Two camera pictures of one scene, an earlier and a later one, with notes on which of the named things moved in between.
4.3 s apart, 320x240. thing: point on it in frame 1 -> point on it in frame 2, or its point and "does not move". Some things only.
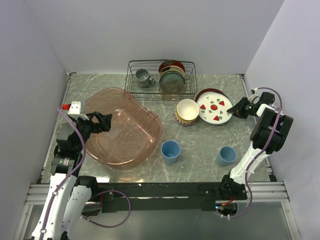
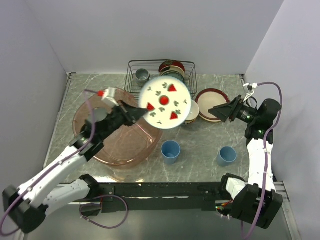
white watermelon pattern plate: (213, 107) -> (168, 101)
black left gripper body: (85, 126) -> (117, 118)
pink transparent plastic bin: (134, 134) does not move
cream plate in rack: (171, 68) does not move
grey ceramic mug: (143, 78) does not move
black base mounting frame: (115, 196) does not move
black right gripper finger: (234, 111) -> (223, 113)
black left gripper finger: (105, 122) -> (134, 114)
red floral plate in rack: (171, 62) does not move
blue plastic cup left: (170, 149) does not move
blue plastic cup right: (227, 155) does not move
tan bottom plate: (215, 124) -> (208, 119)
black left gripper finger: (100, 116) -> (133, 111)
